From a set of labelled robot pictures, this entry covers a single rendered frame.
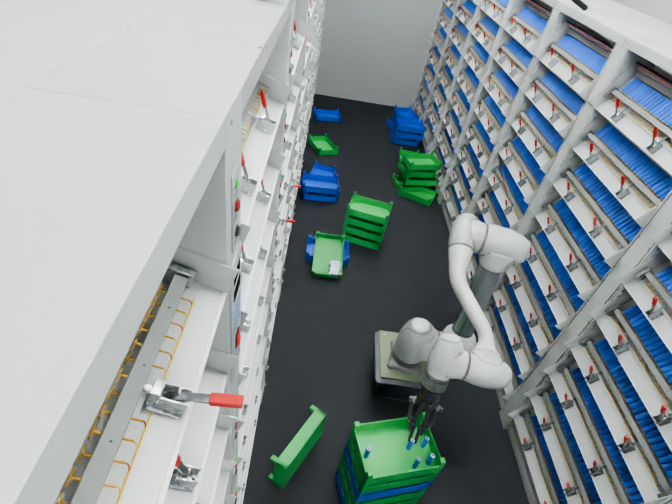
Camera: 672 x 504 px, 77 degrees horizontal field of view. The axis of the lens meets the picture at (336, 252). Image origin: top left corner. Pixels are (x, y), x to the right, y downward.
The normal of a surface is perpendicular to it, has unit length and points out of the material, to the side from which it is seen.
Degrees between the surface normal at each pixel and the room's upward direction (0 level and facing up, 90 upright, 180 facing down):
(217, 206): 90
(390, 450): 0
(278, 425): 0
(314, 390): 0
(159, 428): 19
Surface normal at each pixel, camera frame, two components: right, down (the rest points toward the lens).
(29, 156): 0.15, -0.76
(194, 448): 0.47, -0.67
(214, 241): -0.02, 0.65
